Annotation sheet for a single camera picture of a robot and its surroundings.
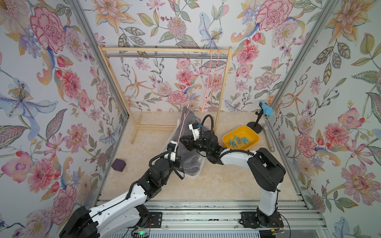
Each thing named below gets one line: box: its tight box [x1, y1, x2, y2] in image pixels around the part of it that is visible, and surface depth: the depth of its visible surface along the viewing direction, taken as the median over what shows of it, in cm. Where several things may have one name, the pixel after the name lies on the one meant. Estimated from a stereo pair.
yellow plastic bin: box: [222, 125, 260, 151], surface depth 106 cm
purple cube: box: [111, 158, 127, 173], surface depth 90 cm
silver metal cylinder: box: [261, 122, 275, 153], surface depth 107 cm
